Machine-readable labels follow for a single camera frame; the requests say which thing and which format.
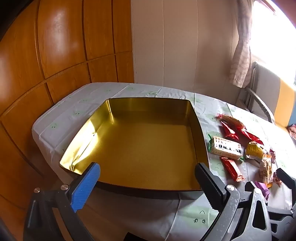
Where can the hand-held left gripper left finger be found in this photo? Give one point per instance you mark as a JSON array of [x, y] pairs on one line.
[[85, 187]]

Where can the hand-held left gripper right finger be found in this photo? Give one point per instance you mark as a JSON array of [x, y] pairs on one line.
[[209, 183]]

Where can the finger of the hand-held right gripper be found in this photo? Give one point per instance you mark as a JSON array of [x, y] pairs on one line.
[[286, 178], [283, 211]]

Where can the red printed snack packet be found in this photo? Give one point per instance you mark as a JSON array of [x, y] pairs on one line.
[[232, 170]]

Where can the gold metal tin box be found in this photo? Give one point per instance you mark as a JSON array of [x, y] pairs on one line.
[[148, 148]]

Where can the small red candy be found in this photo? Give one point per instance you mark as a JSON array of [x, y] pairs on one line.
[[276, 179]]

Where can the pale yellow snack packet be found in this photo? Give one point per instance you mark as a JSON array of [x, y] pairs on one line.
[[266, 169]]

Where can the purple wrapper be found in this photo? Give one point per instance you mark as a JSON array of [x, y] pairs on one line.
[[262, 186]]

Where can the dark maroon snack packet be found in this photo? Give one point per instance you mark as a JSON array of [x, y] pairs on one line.
[[272, 156]]

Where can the cloud print tablecloth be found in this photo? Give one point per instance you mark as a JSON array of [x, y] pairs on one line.
[[203, 215]]

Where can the green white cracker packet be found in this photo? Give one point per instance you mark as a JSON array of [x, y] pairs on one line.
[[225, 148]]

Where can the pink cloth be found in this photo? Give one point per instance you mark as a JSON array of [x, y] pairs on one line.
[[292, 131]]

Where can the glossy red snack packet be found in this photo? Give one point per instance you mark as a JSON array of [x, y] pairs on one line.
[[251, 136], [229, 133]]

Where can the orange biscuit packet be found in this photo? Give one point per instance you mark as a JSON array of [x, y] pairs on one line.
[[232, 120]]

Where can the grey yellow blue sofa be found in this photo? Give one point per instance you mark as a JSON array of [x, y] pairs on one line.
[[266, 88]]

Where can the wooden wardrobe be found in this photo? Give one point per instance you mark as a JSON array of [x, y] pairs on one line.
[[57, 58]]

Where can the pink striped curtain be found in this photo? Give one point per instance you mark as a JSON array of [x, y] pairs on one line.
[[242, 46]]

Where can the window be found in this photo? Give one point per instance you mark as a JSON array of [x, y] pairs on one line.
[[270, 34]]

